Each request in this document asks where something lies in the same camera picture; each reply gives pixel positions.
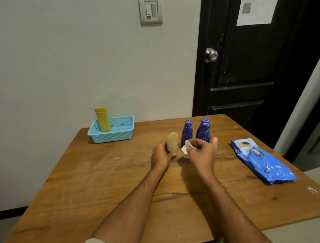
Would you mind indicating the person's right hand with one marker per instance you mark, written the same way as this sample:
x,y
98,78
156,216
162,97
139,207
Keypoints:
x,y
203,157

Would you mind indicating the person's left hand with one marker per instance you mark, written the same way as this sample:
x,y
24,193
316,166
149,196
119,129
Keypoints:
x,y
160,157

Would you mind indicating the peach pink bottle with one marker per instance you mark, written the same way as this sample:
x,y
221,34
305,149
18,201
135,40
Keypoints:
x,y
215,142

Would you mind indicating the pale yellow rounded bottle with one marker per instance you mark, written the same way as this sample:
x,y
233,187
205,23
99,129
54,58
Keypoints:
x,y
173,141

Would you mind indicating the white wipe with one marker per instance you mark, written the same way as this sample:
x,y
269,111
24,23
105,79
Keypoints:
x,y
185,148

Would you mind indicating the small blue patterned bottle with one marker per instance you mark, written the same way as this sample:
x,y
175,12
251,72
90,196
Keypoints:
x,y
187,132

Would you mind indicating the blue plastic basket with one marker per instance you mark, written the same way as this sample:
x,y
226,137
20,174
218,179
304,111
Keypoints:
x,y
120,135

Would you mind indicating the blue wet wipes pack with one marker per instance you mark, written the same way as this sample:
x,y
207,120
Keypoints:
x,y
265,165

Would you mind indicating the yellow capped bottle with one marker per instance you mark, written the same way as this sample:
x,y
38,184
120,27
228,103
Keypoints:
x,y
103,120

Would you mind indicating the person's right forearm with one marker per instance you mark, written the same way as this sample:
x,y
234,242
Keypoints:
x,y
230,212

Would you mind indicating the person's left forearm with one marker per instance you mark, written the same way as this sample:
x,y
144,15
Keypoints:
x,y
132,210

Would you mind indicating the wooden table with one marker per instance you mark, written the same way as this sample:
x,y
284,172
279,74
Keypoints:
x,y
87,180

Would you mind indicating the black open door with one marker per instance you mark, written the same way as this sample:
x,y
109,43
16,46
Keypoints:
x,y
297,135

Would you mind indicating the silver door knob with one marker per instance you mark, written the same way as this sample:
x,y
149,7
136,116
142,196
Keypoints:
x,y
212,55

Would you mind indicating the black panel door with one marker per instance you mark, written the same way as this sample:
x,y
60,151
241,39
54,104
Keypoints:
x,y
250,62

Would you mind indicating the white paper sheet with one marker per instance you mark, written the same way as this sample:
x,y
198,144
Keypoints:
x,y
257,15

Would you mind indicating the black baseboard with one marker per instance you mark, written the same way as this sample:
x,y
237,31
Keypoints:
x,y
12,213

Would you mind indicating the grey wall light switch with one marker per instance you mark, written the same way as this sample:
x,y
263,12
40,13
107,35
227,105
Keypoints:
x,y
150,12

